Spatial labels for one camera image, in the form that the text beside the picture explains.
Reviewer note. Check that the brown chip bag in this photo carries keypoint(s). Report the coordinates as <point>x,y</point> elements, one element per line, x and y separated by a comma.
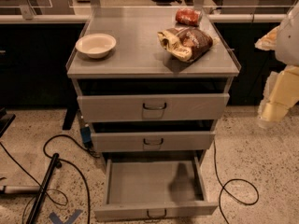
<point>185,43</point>

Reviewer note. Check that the white bowl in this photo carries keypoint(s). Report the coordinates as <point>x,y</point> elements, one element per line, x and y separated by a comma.
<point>96,46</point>

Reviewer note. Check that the blue power adapter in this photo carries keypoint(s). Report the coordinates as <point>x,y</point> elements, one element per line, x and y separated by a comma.
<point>86,137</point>

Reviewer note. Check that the middle grey drawer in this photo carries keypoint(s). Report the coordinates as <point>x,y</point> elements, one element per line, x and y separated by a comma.
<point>157,141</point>

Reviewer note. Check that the grey drawer cabinet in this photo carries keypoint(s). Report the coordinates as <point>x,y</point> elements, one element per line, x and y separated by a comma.
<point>138,65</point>

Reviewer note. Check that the top grey drawer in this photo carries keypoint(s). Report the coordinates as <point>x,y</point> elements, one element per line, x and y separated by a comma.
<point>108,108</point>

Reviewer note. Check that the bottom grey drawer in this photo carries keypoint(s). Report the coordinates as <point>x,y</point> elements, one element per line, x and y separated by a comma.
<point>154,188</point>

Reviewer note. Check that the grey drawer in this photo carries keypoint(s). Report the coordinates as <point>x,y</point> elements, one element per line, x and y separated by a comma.
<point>108,108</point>
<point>157,141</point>
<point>154,188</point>

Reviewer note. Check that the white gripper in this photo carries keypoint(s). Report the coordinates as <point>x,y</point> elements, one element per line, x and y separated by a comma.
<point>289,44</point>

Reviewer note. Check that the white tube on floor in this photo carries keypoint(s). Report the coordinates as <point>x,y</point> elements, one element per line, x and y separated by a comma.
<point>8,190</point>

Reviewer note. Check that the black bar on floor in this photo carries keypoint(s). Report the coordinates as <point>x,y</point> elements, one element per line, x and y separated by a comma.
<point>43,190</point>

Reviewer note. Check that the red soda can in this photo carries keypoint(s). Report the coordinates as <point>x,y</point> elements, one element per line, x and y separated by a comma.
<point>188,16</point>

